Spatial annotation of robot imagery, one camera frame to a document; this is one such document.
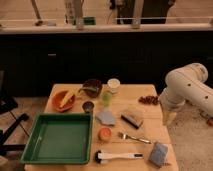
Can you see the black tan eraser block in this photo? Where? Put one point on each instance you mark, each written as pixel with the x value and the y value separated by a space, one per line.
pixel 133 117

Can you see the white dish brush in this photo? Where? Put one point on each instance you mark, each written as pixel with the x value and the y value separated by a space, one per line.
pixel 102 157

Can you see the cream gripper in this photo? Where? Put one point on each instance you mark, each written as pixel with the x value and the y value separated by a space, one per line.
pixel 168 117

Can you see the white cup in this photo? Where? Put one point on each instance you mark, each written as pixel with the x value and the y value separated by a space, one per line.
pixel 113 85

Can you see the blue sponge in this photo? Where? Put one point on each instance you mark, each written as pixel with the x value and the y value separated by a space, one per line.
pixel 158 154

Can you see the green cup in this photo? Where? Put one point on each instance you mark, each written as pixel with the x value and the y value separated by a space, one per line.
pixel 106 98

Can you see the yellow banana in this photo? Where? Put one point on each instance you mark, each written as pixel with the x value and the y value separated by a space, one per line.
pixel 69 98

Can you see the dark brown bowl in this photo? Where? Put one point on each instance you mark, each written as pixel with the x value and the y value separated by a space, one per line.
pixel 92 87

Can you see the silver fork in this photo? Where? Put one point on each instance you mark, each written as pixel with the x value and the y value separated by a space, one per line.
pixel 126 136

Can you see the orange bowl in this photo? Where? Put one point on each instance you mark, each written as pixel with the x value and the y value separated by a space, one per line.
pixel 56 102

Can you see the red grape bunch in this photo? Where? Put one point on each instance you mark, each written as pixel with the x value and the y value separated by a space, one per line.
pixel 149 100

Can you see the small dark tin can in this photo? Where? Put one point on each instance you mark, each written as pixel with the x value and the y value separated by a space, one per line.
pixel 88 107

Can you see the orange fruit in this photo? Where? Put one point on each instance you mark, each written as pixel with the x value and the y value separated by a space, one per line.
pixel 105 134

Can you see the light blue cloth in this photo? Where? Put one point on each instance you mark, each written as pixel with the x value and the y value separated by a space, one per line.
pixel 106 118

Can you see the green plastic tray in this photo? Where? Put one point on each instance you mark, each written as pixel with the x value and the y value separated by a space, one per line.
pixel 59 139

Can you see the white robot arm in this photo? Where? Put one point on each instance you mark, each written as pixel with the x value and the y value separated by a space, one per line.
pixel 186 84

